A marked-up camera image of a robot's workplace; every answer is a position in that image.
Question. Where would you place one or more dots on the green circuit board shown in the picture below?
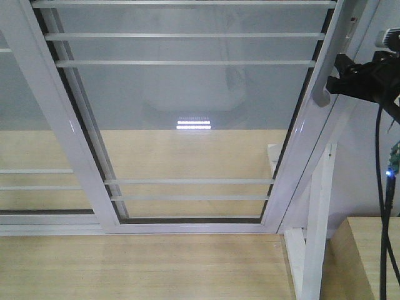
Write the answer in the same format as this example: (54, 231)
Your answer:
(394, 159)

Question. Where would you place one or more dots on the white door frame post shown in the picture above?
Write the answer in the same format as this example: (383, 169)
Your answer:
(314, 126)

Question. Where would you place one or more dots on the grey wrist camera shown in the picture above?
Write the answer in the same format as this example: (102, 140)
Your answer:
(388, 38)

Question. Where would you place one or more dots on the grey metal door handle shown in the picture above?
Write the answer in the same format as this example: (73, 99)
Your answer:
(332, 45)

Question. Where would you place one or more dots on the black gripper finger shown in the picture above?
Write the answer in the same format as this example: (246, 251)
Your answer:
(344, 65)
(345, 87)

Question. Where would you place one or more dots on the plywood floor platform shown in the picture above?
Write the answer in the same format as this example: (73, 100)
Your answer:
(171, 174)

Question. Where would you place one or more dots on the white triangular support bracket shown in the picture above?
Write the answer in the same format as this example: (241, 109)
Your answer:
(305, 228)

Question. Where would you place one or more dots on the white framed sliding glass door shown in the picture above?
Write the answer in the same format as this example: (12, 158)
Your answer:
(186, 66)

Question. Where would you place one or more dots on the fixed white framed glass panel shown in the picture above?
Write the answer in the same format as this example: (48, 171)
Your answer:
(40, 192)

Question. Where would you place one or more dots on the light wooden box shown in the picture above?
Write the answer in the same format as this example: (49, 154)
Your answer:
(351, 263)

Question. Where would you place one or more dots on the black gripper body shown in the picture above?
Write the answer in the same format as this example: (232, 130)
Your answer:
(378, 81)

